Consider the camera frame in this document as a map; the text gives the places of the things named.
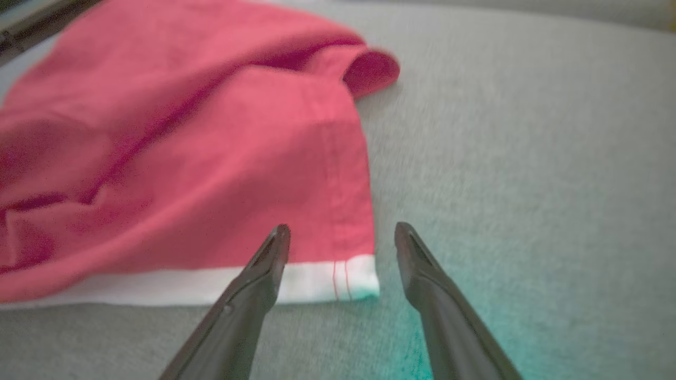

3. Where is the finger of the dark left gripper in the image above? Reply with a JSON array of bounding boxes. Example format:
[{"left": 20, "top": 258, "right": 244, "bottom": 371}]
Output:
[{"left": 0, "top": 0, "right": 104, "bottom": 67}]

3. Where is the grey fabric sofa seat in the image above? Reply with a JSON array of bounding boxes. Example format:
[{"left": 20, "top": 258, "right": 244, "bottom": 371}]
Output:
[{"left": 0, "top": 0, "right": 676, "bottom": 380}]

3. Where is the red shirt with white sleeves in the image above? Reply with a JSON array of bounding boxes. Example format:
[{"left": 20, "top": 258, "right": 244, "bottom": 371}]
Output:
[{"left": 0, "top": 0, "right": 401, "bottom": 309}]

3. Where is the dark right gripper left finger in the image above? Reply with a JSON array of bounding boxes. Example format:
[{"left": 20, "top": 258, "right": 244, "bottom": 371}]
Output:
[{"left": 158, "top": 224, "right": 292, "bottom": 380}]

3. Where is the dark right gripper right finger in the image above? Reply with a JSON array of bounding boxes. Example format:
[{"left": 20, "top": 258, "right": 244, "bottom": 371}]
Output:
[{"left": 395, "top": 222, "right": 524, "bottom": 380}]

